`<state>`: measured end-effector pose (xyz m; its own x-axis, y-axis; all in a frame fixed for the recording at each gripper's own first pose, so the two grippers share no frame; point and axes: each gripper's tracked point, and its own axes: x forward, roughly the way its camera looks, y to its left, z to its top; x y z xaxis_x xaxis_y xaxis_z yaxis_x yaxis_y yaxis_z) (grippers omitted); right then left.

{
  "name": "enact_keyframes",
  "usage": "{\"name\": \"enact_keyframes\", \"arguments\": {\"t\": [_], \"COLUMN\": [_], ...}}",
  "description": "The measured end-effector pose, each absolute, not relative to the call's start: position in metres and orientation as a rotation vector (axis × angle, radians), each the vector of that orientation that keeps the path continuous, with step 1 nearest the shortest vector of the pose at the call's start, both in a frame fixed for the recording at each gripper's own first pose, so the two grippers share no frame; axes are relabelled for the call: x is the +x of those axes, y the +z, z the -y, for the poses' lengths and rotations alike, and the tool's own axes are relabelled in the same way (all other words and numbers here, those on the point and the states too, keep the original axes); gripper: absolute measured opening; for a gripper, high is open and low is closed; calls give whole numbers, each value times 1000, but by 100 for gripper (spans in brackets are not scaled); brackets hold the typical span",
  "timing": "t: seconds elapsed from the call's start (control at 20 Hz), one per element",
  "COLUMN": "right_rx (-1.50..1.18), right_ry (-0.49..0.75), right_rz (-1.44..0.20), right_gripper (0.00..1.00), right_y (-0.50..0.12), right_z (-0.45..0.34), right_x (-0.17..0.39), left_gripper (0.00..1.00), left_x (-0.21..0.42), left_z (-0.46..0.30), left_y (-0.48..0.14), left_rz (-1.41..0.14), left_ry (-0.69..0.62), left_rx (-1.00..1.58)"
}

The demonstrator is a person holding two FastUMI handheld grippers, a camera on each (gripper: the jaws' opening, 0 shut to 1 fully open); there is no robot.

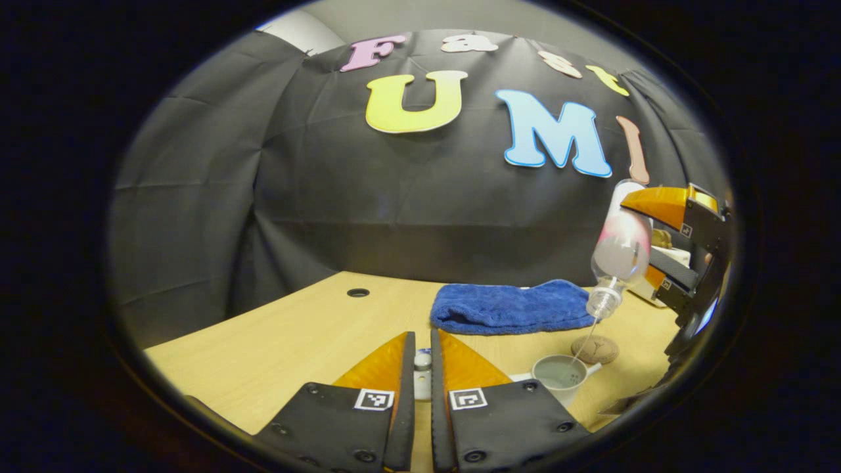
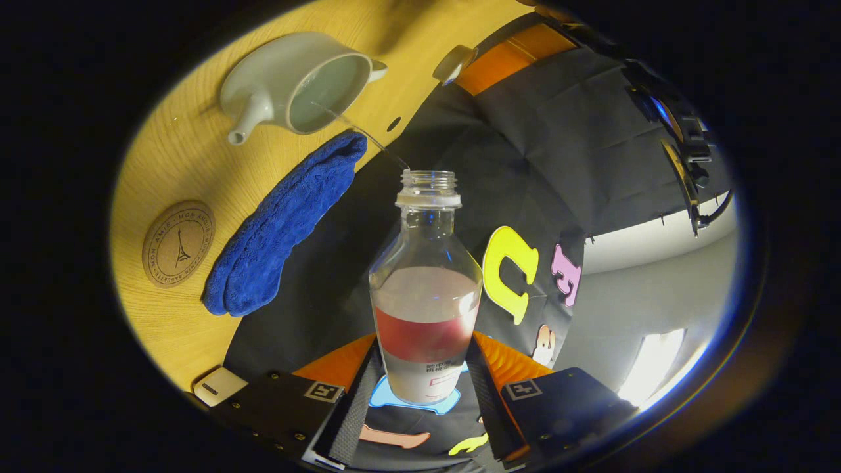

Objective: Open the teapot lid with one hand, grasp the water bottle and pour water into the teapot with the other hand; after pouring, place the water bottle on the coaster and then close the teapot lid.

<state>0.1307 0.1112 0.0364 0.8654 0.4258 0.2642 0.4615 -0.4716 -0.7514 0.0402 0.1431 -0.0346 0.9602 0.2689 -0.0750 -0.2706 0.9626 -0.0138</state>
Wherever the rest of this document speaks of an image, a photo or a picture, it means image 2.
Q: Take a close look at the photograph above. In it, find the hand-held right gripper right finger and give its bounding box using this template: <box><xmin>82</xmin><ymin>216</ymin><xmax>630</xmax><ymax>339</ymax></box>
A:
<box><xmin>466</xmin><ymin>331</ymin><xmax>639</xmax><ymax>465</ymax></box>

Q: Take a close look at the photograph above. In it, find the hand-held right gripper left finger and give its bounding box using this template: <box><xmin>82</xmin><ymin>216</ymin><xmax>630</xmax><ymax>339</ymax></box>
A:
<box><xmin>209</xmin><ymin>334</ymin><xmax>386</xmax><ymax>470</ymax></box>

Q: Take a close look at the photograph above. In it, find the white teacup lid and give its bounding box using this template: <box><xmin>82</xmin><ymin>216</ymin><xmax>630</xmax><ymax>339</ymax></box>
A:
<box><xmin>432</xmin><ymin>44</ymin><xmax>480</xmax><ymax>87</ymax></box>

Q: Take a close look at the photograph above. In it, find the clear plastic water bottle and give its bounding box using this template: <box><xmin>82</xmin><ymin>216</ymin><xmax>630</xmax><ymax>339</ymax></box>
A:
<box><xmin>368</xmin><ymin>169</ymin><xmax>484</xmax><ymax>405</ymax></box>

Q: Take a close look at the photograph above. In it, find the white ceramic teacup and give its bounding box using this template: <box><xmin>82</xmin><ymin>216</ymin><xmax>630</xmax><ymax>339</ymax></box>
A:
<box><xmin>220</xmin><ymin>32</ymin><xmax>388</xmax><ymax>146</ymax></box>

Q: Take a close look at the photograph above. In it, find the round cork coaster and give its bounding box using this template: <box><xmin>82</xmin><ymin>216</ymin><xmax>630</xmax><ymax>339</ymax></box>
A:
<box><xmin>141</xmin><ymin>200</ymin><xmax>216</xmax><ymax>289</ymax></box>

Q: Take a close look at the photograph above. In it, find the black backdrop cloth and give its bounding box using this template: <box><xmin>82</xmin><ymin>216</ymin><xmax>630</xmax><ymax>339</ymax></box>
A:
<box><xmin>223</xmin><ymin>13</ymin><xmax>733</xmax><ymax>471</ymax></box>

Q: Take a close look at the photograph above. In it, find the ceiling light panel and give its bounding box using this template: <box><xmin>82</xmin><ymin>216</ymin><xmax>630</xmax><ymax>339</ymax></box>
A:
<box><xmin>618</xmin><ymin>328</ymin><xmax>688</xmax><ymax>408</ymax></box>

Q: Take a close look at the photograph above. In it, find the blue towel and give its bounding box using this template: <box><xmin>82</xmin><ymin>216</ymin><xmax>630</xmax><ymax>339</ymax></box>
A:
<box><xmin>202</xmin><ymin>129</ymin><xmax>369</xmax><ymax>318</ymax></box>

